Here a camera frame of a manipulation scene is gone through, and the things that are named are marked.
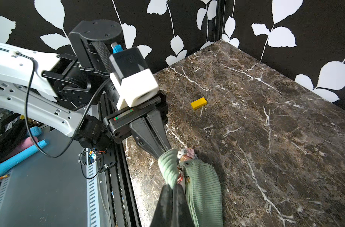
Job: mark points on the black aluminium rail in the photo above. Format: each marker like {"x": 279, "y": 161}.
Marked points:
{"x": 116, "y": 200}

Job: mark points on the yellow block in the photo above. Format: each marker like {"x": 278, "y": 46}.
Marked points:
{"x": 199, "y": 103}

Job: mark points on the white perforated cable tray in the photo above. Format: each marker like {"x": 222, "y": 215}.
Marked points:
{"x": 93, "y": 208}

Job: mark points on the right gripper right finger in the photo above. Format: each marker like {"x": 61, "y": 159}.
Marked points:
{"x": 181, "y": 216}

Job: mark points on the pink handled tool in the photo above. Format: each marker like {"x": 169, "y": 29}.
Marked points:
{"x": 26, "y": 143}

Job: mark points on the green corduroy bag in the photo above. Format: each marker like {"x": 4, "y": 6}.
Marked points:
{"x": 201, "y": 186}

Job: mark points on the blue handled tool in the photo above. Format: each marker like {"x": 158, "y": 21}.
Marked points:
{"x": 11, "y": 162}

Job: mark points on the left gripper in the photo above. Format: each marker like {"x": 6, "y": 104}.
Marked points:
{"x": 128, "y": 121}

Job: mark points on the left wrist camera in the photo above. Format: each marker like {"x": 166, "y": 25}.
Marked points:
{"x": 132, "y": 78}

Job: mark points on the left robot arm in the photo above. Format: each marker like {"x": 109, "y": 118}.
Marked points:
{"x": 104, "y": 93}

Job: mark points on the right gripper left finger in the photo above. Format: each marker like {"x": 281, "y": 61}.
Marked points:
{"x": 163, "y": 212}

